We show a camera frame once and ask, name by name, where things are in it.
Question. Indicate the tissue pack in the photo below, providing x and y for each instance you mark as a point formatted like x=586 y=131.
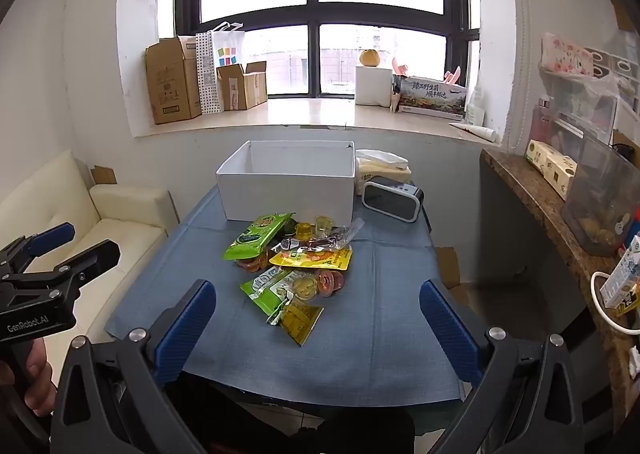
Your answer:
x=380 y=167

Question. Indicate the white bottle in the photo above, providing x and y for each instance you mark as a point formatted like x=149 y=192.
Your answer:
x=475 y=109

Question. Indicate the large cardboard box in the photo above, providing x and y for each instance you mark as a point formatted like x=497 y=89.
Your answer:
x=170 y=84

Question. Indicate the white paper bag coloured squares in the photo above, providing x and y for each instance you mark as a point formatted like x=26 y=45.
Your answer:
x=227 y=47

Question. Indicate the landscape print box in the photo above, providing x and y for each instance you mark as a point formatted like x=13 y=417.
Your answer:
x=432 y=94

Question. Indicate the clear plastic container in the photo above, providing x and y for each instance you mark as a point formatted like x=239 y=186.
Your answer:
x=600 y=199

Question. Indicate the small yellow snack packet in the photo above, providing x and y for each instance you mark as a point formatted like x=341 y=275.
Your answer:
x=297 y=321

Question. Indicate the stone counter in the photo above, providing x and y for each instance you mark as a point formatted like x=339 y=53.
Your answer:
x=530 y=194

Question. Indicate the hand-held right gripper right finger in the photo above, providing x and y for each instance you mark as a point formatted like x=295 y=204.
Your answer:
x=450 y=334

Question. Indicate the polka dot paper bag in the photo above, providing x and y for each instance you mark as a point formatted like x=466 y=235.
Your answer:
x=207 y=79

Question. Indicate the clear snack packet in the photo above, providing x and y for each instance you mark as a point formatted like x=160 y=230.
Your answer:
x=335 y=238

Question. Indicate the person's left hand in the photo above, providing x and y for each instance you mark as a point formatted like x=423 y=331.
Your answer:
x=42 y=374

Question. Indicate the floral pouch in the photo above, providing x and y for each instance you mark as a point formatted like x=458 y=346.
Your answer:
x=567 y=57

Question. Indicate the white cardboard box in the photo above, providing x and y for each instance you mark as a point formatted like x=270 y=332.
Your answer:
x=285 y=199

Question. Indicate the clear plastic storage drawers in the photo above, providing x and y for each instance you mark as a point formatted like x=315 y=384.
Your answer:
x=600 y=104

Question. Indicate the pink toy figure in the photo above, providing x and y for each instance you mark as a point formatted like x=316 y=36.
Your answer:
x=400 y=67
x=454 y=75

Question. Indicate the cream sofa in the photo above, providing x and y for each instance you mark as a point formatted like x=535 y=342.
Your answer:
x=115 y=234

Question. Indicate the green white-label snack packet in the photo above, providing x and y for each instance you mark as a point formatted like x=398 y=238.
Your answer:
x=265 y=291

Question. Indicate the cream tissue box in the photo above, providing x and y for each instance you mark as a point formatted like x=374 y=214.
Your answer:
x=550 y=167

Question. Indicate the flat cardboard piece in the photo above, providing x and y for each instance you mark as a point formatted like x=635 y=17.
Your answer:
x=102 y=175

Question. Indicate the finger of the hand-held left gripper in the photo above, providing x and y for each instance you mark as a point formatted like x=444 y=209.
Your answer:
x=95 y=256
x=50 y=236

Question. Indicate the pale yellow jelly cup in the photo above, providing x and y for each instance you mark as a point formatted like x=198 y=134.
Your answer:
x=324 y=224

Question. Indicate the black window frame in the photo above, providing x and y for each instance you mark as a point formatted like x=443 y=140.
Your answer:
x=312 y=9

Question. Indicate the milk carton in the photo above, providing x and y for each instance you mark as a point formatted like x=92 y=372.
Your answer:
x=622 y=279

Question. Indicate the white tube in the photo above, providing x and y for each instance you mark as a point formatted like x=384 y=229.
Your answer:
x=475 y=131

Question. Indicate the long yellow snack packet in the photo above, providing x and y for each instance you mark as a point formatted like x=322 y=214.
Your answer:
x=320 y=259

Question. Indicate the white foam box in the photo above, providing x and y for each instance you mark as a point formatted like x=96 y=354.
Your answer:
x=372 y=87

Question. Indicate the amber jelly cup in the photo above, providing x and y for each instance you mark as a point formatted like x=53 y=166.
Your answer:
x=302 y=231

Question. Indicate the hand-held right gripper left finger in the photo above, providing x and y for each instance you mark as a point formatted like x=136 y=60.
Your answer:
x=185 y=324

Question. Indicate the blue tablecloth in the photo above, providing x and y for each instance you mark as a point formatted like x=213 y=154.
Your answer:
x=380 y=294

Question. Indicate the small open cardboard box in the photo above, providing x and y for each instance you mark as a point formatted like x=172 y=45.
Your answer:
x=240 y=89

